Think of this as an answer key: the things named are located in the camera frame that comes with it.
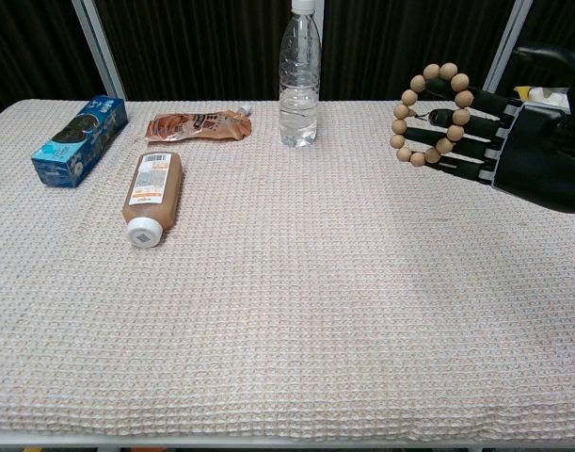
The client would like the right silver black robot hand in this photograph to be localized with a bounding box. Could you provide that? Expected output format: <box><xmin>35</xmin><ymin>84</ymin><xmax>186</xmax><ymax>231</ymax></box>
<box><xmin>402</xmin><ymin>41</ymin><xmax>575</xmax><ymax>216</ymax></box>

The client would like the yellow marshmallow bag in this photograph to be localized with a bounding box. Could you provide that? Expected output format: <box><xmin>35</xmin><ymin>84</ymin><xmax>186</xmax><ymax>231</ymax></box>
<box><xmin>513</xmin><ymin>85</ymin><xmax>570</xmax><ymax>112</ymax></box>

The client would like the beige waffle tablecloth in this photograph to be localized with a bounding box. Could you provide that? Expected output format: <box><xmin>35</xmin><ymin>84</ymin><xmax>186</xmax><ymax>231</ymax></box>
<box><xmin>0</xmin><ymin>97</ymin><xmax>575</xmax><ymax>446</ymax></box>

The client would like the clear plastic water bottle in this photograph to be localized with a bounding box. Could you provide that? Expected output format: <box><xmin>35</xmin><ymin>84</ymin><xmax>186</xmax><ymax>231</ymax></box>
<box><xmin>278</xmin><ymin>0</ymin><xmax>322</xmax><ymax>148</ymax></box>

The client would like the brown sauce bottle white cap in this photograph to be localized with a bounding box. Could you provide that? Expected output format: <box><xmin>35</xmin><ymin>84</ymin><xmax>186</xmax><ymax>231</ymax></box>
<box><xmin>121</xmin><ymin>151</ymin><xmax>184</xmax><ymax>248</ymax></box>

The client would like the brown spout pouch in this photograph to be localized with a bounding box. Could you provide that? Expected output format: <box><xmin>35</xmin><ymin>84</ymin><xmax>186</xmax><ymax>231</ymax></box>
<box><xmin>143</xmin><ymin>104</ymin><xmax>253</xmax><ymax>142</ymax></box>

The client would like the blue cookie box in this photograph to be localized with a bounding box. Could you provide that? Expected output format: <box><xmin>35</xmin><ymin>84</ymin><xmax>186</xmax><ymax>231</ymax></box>
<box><xmin>30</xmin><ymin>95</ymin><xmax>130</xmax><ymax>188</ymax></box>

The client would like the wooden bead bracelet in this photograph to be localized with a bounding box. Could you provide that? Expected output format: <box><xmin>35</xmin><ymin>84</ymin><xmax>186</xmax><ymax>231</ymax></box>
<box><xmin>389</xmin><ymin>62</ymin><xmax>475</xmax><ymax>167</ymax></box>

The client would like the grey aluminium partition post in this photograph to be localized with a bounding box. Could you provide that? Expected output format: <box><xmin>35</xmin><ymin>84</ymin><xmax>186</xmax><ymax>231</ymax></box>
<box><xmin>482</xmin><ymin>0</ymin><xmax>534</xmax><ymax>93</ymax></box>
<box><xmin>70</xmin><ymin>0</ymin><xmax>126</xmax><ymax>102</ymax></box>

